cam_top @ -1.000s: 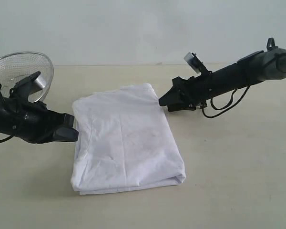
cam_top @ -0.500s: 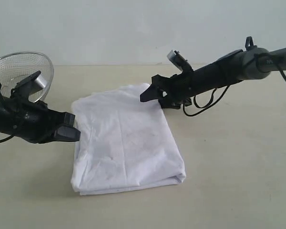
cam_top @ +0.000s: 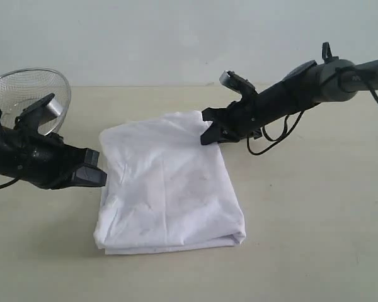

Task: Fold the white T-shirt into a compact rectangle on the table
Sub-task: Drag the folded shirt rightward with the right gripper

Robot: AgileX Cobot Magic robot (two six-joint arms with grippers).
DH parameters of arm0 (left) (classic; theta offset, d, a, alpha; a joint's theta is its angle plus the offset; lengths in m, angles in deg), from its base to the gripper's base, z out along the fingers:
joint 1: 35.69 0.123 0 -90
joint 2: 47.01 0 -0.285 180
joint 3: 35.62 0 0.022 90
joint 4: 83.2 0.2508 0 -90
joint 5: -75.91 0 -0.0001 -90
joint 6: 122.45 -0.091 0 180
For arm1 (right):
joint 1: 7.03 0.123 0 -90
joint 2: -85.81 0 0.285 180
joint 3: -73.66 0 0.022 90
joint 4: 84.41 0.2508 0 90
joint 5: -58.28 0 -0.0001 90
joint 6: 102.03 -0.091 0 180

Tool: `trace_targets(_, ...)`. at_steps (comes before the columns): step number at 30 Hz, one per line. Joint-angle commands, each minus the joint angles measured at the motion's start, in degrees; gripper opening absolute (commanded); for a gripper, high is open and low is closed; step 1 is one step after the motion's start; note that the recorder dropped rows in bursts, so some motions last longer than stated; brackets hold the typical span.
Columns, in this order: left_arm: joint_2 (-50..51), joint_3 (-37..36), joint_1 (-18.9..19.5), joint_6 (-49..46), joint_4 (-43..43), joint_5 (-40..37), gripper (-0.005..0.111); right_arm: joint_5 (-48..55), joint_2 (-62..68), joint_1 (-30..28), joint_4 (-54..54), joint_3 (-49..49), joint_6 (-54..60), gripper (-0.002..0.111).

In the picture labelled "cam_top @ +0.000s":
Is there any metal wire mesh basket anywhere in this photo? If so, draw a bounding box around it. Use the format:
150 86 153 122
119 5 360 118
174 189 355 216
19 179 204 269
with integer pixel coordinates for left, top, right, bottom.
0 67 71 135

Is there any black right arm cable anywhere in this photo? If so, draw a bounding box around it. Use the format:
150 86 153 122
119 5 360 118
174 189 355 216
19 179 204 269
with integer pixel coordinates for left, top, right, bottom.
246 72 378 156

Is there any white t-shirt with red print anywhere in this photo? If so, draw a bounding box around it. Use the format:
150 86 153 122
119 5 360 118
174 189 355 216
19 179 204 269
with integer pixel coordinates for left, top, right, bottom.
93 111 246 255

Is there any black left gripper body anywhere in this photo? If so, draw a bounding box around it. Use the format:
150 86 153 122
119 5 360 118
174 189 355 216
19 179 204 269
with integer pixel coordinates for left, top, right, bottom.
15 131 82 190

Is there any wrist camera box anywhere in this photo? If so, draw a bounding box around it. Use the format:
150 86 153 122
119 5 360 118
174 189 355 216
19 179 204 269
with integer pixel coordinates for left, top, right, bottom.
219 70 258 97
13 93 68 135

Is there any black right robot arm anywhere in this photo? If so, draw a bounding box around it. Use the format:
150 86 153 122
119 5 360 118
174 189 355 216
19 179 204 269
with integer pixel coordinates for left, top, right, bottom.
200 42 378 145

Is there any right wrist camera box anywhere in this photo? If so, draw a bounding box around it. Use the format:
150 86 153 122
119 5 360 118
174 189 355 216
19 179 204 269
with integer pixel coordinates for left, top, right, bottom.
219 70 258 97

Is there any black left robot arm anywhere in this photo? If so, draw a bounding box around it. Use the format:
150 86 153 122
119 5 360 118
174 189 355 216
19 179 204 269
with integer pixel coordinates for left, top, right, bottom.
0 110 107 190

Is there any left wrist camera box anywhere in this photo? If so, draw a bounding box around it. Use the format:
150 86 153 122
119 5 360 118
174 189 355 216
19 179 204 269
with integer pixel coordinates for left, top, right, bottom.
13 93 68 135

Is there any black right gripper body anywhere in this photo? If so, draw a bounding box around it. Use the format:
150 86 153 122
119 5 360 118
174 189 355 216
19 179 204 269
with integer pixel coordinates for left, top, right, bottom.
223 94 271 142

